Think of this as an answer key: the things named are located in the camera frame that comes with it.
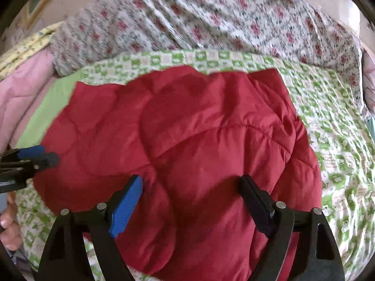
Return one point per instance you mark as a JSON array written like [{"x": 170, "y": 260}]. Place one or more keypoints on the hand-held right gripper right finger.
[{"x": 257, "y": 205}]

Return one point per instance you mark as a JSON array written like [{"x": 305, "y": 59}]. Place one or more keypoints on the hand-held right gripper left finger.
[{"x": 129, "y": 207}]

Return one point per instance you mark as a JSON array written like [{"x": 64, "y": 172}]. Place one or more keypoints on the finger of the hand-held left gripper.
[
  {"x": 47, "y": 161},
  {"x": 30, "y": 151}
]

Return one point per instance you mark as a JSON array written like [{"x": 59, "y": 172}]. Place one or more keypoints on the red quilted puffer jacket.
[{"x": 181, "y": 128}]

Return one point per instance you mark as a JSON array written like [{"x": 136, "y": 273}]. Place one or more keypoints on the person's left hand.
[{"x": 10, "y": 228}]

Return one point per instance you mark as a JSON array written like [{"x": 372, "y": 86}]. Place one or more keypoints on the pink blanket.
[{"x": 20, "y": 93}]

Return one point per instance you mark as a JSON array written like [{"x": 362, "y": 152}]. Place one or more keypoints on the yellow floral blanket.
[{"x": 26, "y": 49}]

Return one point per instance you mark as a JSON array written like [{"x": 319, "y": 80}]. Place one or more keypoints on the green checked bed sheet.
[{"x": 331, "y": 128}]

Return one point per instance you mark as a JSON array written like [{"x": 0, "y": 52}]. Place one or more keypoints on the white rose print quilt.
[{"x": 205, "y": 20}]

